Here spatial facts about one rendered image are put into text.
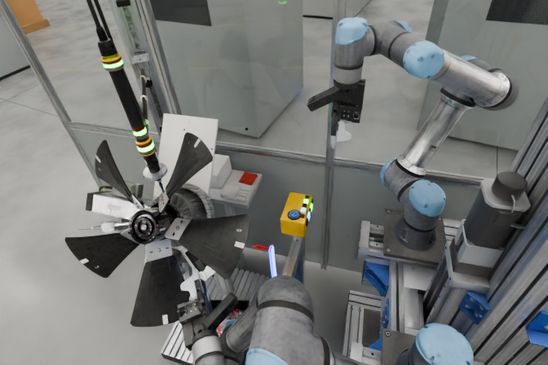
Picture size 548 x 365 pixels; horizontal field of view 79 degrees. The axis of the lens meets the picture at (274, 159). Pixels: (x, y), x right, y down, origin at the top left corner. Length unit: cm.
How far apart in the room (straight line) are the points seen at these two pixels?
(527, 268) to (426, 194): 42
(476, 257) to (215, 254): 76
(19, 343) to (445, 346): 248
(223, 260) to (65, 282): 194
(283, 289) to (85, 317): 211
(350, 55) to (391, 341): 83
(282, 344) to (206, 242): 59
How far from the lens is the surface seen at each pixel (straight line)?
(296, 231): 138
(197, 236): 120
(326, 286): 241
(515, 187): 88
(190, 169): 116
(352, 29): 86
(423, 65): 82
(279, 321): 68
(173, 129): 150
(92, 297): 276
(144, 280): 131
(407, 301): 135
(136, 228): 127
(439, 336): 96
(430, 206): 122
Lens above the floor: 210
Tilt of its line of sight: 40 degrees down
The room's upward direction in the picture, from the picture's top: 5 degrees counter-clockwise
